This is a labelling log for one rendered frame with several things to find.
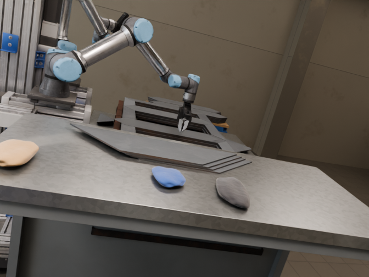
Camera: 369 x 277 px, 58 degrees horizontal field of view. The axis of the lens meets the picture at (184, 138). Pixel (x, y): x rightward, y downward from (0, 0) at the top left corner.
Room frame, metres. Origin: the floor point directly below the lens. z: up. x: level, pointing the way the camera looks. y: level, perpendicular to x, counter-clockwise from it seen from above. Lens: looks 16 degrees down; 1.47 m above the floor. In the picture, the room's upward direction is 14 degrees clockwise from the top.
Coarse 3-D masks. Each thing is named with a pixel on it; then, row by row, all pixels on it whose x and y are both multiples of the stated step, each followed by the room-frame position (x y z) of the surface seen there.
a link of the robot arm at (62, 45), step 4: (60, 40) 2.17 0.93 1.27; (60, 44) 2.11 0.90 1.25; (64, 44) 2.12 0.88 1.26; (68, 44) 2.14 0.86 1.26; (72, 44) 2.18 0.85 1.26; (60, 48) 2.11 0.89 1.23; (64, 48) 2.11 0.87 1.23; (68, 48) 2.12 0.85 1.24; (72, 48) 2.14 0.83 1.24; (76, 48) 2.18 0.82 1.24
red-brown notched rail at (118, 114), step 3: (120, 102) 2.82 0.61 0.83; (123, 102) 2.84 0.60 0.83; (120, 105) 2.72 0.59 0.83; (120, 108) 2.61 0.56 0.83; (117, 111) 2.49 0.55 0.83; (120, 111) 2.52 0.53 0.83; (117, 114) 2.40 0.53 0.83; (120, 114) 2.42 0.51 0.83; (117, 117) 2.32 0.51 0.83; (120, 117) 2.35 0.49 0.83; (114, 123) 2.16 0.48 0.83; (117, 123) 2.17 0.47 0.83; (114, 126) 2.08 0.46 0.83; (117, 126) 2.10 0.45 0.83; (117, 129) 2.04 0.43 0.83
